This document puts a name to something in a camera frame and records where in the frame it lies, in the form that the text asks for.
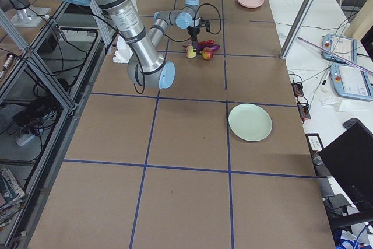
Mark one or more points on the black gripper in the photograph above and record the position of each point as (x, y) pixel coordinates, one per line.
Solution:
(193, 31)

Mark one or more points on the red chili pepper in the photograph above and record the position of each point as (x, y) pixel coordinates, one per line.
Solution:
(206, 42)

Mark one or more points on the green pink peach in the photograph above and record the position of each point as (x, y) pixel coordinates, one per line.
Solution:
(190, 52)

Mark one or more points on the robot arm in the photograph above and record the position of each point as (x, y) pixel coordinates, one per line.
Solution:
(25, 14)
(147, 67)

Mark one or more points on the purple eggplant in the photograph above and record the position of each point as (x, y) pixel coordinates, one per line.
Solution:
(214, 47)

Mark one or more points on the red yellow pomegranate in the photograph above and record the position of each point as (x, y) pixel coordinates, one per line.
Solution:
(207, 53)

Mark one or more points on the green plate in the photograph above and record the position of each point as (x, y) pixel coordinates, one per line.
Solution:
(250, 122)

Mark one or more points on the upper teach pendant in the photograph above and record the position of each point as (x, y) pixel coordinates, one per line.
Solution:
(340, 45)

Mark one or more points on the teach pendant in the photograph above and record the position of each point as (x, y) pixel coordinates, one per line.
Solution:
(350, 82)
(340, 45)

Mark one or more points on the lower teach pendant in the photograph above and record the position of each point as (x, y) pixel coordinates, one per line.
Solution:
(350, 82)

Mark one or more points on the black computer mouse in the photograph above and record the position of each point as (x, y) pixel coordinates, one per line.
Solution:
(349, 123)

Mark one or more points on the black monitor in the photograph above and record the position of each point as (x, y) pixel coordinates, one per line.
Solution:
(349, 160)

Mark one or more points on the white power strip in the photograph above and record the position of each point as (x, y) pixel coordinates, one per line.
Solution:
(23, 138)

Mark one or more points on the stack of books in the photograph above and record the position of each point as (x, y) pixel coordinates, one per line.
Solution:
(12, 196)

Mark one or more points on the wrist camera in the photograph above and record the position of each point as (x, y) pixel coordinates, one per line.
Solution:
(204, 23)

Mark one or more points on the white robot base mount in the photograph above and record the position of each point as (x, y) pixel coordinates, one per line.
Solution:
(122, 53)

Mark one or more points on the aluminium frame post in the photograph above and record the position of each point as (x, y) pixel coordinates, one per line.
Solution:
(295, 28)

